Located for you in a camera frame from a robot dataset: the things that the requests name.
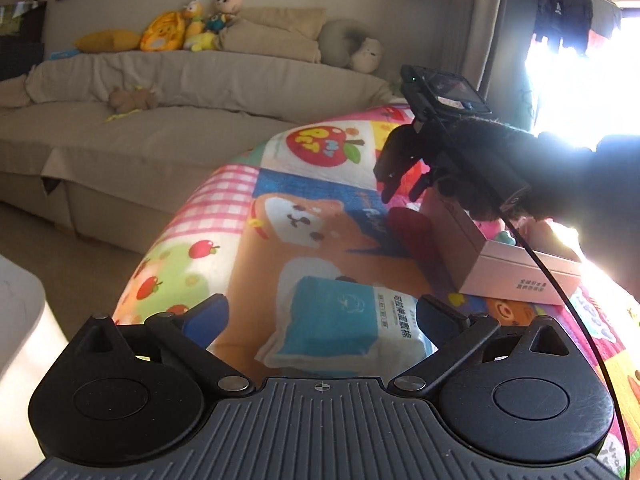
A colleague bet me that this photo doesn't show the blue white tissue pack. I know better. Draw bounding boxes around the blue white tissue pack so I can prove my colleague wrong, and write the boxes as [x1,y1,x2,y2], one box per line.
[254,275,426,378]

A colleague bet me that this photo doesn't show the doll in teal outfit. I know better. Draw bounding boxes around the doll in teal outfit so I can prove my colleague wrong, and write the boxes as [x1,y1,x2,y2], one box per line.
[202,0,242,36]

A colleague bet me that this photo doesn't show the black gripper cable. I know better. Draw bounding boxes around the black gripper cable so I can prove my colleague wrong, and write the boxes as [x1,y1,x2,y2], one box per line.
[502,207,630,478]

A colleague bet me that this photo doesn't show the person's right hand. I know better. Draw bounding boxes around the person's right hand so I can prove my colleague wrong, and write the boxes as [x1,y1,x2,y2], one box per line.
[437,116,598,223]

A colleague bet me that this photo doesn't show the yellow pillow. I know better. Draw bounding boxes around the yellow pillow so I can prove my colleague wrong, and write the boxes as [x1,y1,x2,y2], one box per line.
[75,29,143,54]

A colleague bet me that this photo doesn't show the yellow duck plush bag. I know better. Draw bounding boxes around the yellow duck plush bag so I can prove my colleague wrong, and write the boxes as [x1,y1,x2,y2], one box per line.
[139,12,187,53]

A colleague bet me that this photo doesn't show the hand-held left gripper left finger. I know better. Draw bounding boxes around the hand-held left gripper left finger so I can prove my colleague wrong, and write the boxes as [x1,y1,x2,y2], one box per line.
[75,294,256,396]

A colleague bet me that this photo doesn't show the white table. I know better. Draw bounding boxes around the white table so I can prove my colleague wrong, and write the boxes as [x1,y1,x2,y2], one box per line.
[0,254,57,466]

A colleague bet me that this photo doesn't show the white plush toy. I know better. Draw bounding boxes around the white plush toy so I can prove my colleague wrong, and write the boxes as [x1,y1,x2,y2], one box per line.
[349,37,385,74]

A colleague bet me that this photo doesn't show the brown plush toy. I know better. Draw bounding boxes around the brown plush toy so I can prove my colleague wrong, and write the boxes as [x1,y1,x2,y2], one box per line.
[108,86,160,114]

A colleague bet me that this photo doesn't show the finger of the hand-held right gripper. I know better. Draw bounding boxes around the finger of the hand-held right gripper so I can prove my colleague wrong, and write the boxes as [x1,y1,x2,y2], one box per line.
[407,157,441,201]
[373,124,420,205]

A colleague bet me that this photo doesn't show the beige curtain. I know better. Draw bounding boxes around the beige curtain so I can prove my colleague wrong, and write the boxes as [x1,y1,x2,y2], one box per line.
[457,0,513,103]

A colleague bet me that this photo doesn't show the colourful cartoon play mat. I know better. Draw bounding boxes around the colourful cartoon play mat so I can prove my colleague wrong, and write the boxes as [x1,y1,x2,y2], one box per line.
[112,101,640,480]

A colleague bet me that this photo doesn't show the grey neck pillow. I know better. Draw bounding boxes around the grey neck pillow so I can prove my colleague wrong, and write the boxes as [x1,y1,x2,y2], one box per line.
[317,19,373,69]

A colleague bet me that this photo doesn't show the person's right forearm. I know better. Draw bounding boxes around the person's right forearm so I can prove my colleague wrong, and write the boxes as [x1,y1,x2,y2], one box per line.
[592,131,640,306]

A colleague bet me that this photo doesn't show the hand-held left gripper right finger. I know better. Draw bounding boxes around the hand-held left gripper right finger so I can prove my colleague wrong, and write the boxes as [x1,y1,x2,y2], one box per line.
[389,295,573,402]

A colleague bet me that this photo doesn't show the hanging dark clothes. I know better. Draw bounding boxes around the hanging dark clothes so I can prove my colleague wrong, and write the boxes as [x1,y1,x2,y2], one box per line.
[536,0,596,54]

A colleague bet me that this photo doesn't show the beige cardboard box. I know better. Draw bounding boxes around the beige cardboard box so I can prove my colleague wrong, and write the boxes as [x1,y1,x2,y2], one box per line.
[420,191,585,307]

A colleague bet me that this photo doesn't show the folded beige blanket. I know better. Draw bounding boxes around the folded beige blanket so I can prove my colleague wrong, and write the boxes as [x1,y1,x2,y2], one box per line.
[217,6,328,64]

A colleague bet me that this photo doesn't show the yellow duck plush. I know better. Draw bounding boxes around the yellow duck plush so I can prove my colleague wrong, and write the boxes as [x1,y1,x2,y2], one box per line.
[181,0,221,52]

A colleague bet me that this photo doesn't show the black shelf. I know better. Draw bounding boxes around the black shelf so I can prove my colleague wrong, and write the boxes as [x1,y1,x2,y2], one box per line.
[0,1,49,82]

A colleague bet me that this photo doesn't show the beige sofa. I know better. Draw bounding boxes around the beige sofa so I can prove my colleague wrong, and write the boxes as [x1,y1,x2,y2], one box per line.
[0,47,401,256]

